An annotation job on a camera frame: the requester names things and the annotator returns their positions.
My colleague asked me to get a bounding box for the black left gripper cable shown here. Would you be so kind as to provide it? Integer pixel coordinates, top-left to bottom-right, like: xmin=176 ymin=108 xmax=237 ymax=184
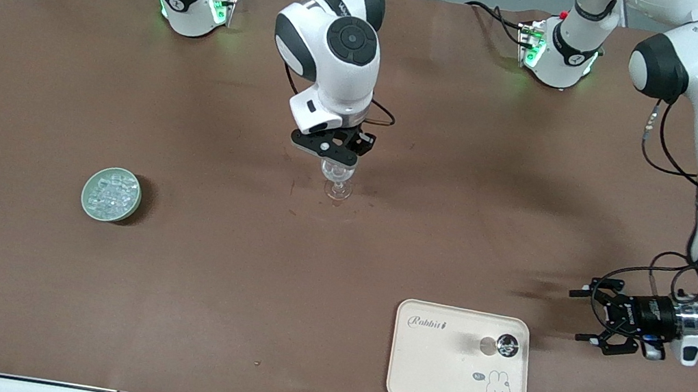
xmin=589 ymin=92 xmax=698 ymax=325

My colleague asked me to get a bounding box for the clear ice cube pile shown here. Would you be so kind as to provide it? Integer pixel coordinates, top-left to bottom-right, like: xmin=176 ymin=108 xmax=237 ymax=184
xmin=86 ymin=168 xmax=140 ymax=222

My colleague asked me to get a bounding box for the brown table cover sheet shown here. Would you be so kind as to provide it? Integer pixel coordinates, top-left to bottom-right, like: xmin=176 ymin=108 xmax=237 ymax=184
xmin=0 ymin=0 xmax=698 ymax=392

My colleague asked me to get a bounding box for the clear wine glass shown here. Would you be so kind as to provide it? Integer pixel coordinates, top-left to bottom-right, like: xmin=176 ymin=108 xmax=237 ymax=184
xmin=316 ymin=156 xmax=358 ymax=203

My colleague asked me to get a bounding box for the cream rabbit print tray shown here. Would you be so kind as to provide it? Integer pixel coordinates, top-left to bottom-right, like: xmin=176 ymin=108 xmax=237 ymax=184
xmin=384 ymin=297 xmax=540 ymax=392

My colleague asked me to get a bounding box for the green round bowl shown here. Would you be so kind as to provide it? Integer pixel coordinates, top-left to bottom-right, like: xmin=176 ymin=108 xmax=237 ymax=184
xmin=77 ymin=163 xmax=146 ymax=228

